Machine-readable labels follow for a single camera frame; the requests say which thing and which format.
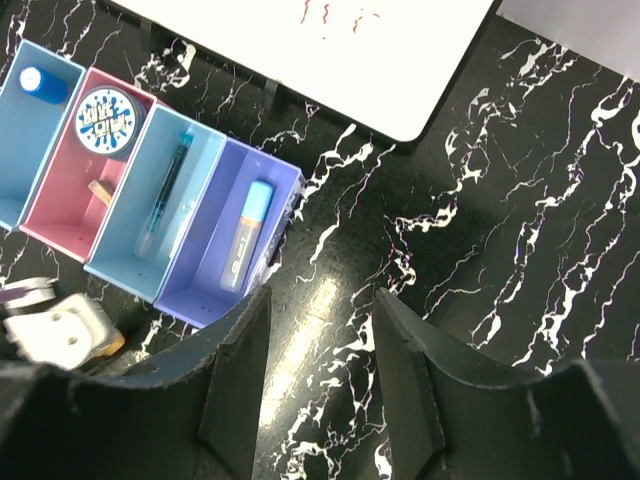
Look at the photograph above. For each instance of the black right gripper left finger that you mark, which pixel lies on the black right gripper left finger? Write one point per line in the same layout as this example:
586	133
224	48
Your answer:
189	412

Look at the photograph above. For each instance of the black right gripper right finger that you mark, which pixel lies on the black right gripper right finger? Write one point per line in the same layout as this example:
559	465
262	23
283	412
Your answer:
454	413

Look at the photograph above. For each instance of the purple bin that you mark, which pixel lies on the purple bin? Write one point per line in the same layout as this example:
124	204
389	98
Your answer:
191	291

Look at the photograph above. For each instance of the light blue bin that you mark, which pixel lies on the light blue bin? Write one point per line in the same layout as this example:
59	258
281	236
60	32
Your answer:
113	258
30	129

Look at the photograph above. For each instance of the blue white highlighter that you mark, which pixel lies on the blue white highlighter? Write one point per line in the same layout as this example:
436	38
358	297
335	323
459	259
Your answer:
248	228

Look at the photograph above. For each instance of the blue clear pen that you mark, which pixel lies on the blue clear pen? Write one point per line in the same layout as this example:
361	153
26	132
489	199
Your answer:
154	219

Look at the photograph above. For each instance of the blue ink bottle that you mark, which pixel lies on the blue ink bottle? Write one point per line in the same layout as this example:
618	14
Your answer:
108	121

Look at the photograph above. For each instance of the blue grey glue stick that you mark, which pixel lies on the blue grey glue stick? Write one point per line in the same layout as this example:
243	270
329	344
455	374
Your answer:
43	85

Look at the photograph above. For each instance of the black marble pattern mat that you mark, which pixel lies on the black marble pattern mat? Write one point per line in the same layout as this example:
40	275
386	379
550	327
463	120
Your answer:
513	223

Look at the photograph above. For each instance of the small whiteboard with red writing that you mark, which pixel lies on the small whiteboard with red writing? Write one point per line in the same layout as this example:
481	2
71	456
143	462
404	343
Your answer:
387	65

